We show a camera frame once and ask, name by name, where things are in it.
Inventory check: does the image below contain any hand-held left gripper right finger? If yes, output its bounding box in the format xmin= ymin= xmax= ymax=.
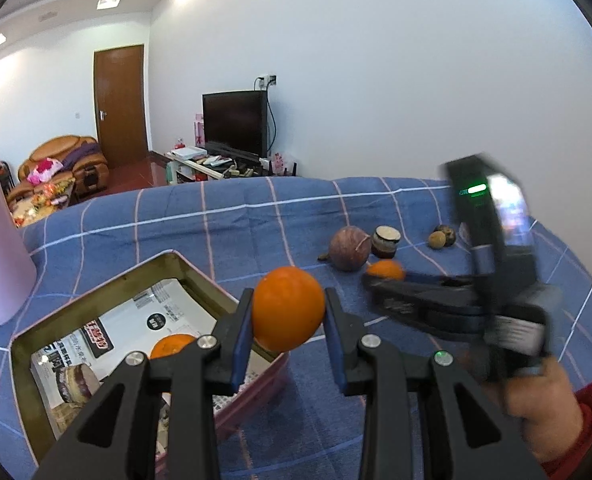
xmin=324 ymin=287 xmax=549 ymax=480

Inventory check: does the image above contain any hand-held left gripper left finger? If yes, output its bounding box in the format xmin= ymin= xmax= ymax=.
xmin=31 ymin=287 xmax=255 ymax=480

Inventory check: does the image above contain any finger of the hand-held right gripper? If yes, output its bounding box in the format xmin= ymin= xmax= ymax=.
xmin=363 ymin=274 xmax=479 ymax=311
xmin=376 ymin=296 xmax=486 ymax=343

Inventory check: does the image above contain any orange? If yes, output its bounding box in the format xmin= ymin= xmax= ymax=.
xmin=149 ymin=333 xmax=197 ymax=360
xmin=367 ymin=259 xmax=407 ymax=282
xmin=252 ymin=266 xmax=326 ymax=352

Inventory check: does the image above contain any pink tin box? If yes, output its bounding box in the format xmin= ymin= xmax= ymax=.
xmin=10 ymin=251 xmax=291 ymax=478

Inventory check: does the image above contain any halved dark fruit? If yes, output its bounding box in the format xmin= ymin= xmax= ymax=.
xmin=371 ymin=226 xmax=401 ymax=260

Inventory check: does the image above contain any purple round fruit with stem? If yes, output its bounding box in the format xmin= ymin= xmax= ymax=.
xmin=318 ymin=226 xmax=373 ymax=272

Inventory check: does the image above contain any person's right hand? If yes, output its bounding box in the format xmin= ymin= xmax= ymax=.
xmin=506 ymin=360 xmax=582 ymax=463

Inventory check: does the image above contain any printed paper lining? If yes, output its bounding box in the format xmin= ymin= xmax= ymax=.
xmin=30 ymin=280 xmax=277 ymax=466

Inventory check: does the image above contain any blue plaid tablecloth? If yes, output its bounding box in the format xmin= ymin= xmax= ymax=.
xmin=0 ymin=176 xmax=592 ymax=480

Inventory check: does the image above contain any white television stand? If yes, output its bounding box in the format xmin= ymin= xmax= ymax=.
xmin=165 ymin=147 xmax=297 ymax=186

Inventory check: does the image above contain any black television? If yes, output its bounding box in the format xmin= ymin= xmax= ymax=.
xmin=202 ymin=90 xmax=269 ymax=158

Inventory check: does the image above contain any cluttered coffee table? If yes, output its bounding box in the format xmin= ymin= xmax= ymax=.
xmin=11 ymin=182 xmax=74 ymax=226

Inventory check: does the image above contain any purple blanket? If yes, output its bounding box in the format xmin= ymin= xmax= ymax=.
xmin=61 ymin=142 xmax=102 ymax=168

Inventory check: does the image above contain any pink electric kettle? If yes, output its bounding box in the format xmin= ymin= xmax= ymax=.
xmin=0 ymin=136 xmax=38 ymax=330

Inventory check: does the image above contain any pink floral cushion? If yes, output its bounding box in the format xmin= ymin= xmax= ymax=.
xmin=27 ymin=157 xmax=63 ymax=184

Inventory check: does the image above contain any brown wooden door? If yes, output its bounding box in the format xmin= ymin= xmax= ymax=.
xmin=93 ymin=45 xmax=150 ymax=170

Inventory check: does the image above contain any brown leather armchair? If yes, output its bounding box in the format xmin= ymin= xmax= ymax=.
xmin=17 ymin=135 xmax=109 ymax=201

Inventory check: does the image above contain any black power cable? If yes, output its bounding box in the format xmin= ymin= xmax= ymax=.
xmin=266 ymin=87 xmax=278 ymax=158

